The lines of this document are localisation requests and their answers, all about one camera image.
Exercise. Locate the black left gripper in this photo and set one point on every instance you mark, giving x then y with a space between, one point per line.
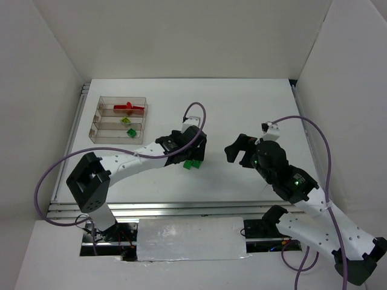
195 148

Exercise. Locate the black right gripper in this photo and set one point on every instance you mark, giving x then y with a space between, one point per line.
245 150

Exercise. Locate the green square lego brick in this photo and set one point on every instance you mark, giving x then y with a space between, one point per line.
188 164

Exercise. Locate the dark green small lego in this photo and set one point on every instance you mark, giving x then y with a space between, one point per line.
131 133

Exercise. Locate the lime rounded lego brick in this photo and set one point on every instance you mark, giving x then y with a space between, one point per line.
125 120

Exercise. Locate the red rounded lego brick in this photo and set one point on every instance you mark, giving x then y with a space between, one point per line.
132 109

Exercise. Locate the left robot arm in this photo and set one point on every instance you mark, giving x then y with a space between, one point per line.
121 169

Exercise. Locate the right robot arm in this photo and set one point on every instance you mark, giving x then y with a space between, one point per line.
354 252

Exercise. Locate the clear three-compartment plastic container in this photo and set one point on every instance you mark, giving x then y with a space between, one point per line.
119 121

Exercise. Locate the white foil cover plate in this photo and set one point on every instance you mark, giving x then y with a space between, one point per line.
180 239

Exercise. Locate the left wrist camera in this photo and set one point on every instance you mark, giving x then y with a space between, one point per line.
190 121

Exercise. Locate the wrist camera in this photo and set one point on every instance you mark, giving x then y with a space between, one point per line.
270 131
190 121

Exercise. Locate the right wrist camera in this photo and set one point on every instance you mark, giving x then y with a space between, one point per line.
270 131

